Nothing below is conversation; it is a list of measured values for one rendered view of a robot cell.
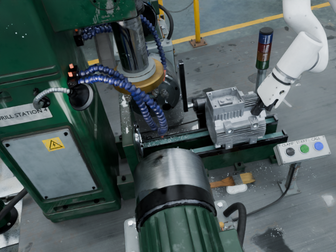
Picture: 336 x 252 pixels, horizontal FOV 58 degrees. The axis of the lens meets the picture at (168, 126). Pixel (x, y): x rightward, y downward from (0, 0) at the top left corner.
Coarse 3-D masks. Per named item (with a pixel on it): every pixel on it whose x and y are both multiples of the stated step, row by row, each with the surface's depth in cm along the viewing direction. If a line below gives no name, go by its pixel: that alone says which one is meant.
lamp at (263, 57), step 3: (258, 51) 139; (258, 54) 140; (261, 54) 139; (264, 54) 138; (267, 54) 139; (258, 57) 141; (261, 57) 140; (264, 57) 140; (267, 57) 140; (261, 60) 141; (264, 60) 141
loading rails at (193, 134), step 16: (272, 128) 138; (144, 144) 134; (160, 144) 133; (176, 144) 135; (192, 144) 137; (208, 144) 138; (240, 144) 127; (256, 144) 128; (272, 144) 129; (208, 160) 130; (224, 160) 132; (240, 160) 133; (256, 160) 135; (272, 160) 132
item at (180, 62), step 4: (180, 60) 118; (176, 64) 119; (180, 64) 117; (180, 68) 118; (180, 72) 120; (180, 76) 121; (184, 76) 121; (180, 80) 122; (184, 80) 123; (180, 84) 125; (184, 84) 124; (180, 88) 128; (184, 88) 125; (184, 92) 127; (180, 96) 130; (184, 96) 128; (184, 100) 130; (184, 104) 131; (188, 104) 133; (184, 108) 133
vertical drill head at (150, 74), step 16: (112, 32) 90; (128, 32) 87; (128, 48) 91; (144, 48) 94; (128, 64) 95; (144, 64) 97; (160, 64) 103; (128, 80) 97; (144, 80) 97; (160, 80) 99; (128, 96) 102
